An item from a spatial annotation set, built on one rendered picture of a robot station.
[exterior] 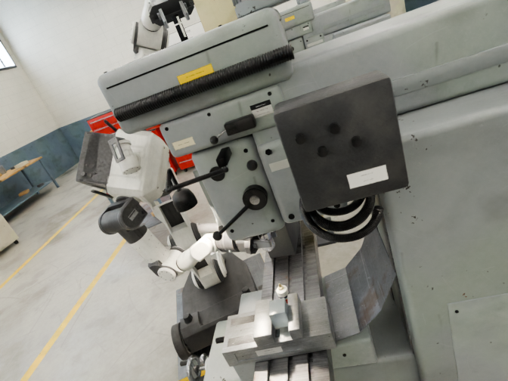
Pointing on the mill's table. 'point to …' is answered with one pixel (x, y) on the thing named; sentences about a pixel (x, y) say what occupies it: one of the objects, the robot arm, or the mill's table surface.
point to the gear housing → (196, 138)
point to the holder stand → (286, 240)
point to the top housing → (198, 69)
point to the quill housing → (224, 188)
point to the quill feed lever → (255, 196)
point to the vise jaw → (263, 323)
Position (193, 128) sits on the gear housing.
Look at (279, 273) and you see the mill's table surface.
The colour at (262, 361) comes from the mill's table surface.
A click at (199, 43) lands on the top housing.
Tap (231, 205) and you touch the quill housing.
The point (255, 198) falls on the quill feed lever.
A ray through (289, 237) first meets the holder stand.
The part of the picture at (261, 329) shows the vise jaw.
